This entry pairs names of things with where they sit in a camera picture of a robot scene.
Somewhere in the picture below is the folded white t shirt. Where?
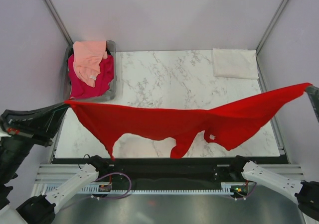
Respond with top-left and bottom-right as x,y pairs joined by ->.
212,48 -> 259,80

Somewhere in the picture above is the left aluminium frame post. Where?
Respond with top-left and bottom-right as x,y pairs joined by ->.
43,0 -> 73,45

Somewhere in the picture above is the magenta t shirt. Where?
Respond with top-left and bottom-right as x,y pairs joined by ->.
67,54 -> 114,99

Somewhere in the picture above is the peach t shirt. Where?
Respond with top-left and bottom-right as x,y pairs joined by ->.
73,40 -> 108,88

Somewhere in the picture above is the red t shirt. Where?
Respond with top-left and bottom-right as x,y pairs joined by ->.
67,83 -> 310,159

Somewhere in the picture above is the grey plastic bin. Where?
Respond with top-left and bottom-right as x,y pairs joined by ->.
60,40 -> 116,102

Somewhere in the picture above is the white slotted cable duct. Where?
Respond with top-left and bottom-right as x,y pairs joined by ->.
79,181 -> 246,195

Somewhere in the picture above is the right aluminium frame post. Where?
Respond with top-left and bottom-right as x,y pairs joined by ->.
256,0 -> 290,56

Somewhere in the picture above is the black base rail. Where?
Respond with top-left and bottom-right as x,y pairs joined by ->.
86,156 -> 246,189

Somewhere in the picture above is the aluminium frame post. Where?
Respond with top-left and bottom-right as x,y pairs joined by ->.
43,0 -> 73,45
256,0 -> 290,56

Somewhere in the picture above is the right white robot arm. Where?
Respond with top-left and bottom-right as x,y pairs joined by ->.
228,83 -> 319,220

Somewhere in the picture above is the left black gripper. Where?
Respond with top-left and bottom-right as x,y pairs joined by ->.
0,99 -> 72,182

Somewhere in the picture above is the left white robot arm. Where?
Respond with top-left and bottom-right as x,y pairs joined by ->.
0,103 -> 110,224

